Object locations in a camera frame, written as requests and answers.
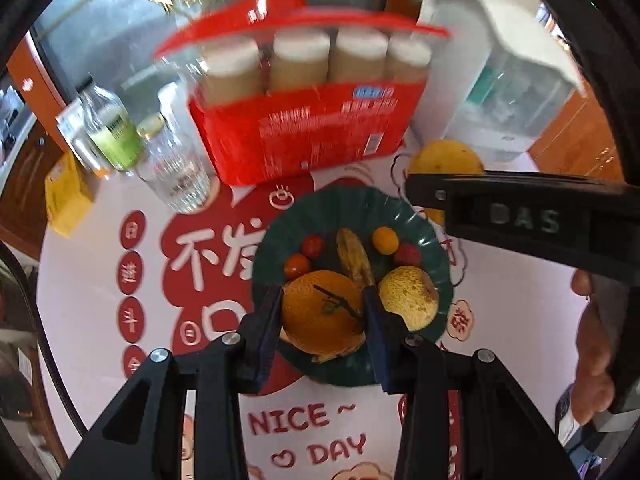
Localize red carton box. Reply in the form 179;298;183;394
155;0;451;187

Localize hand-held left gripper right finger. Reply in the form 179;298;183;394
362;286;571;480

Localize wooden cabinet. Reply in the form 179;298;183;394
0;37;68;261

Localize dark red apple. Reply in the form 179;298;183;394
392;242;422;268

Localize clear drinking glass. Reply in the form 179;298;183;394
136;124;214;214

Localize small jar yellow lid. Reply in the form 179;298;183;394
136;113;167;142

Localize red tomato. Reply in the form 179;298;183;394
284;253;313;281
300;234;327;260

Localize beige bottle white cap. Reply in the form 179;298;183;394
332;26;392;84
201;39;267;109
387;34;433;84
270;29;332;94

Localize person's right hand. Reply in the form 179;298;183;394
571;269;632;427

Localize small yellow-orange citrus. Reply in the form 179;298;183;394
372;226;399;255

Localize yellow box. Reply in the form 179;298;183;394
44;152;97;239

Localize spotted yellow banana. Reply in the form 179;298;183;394
311;227;376;364

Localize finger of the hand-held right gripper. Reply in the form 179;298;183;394
405;170;628;212

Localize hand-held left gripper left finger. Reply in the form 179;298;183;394
60;284;286;480

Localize green label glass bottle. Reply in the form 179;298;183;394
79;84;147;174

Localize speckled yellow pear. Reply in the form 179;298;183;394
377;266;441;332

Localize orange mandarin with stem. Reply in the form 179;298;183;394
281;270;368;355

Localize white plastic appliance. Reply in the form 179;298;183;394
412;0;588;163

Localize large yellow orange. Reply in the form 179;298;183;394
407;139;486;226

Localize dark green scalloped plate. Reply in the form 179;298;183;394
251;185;454;387

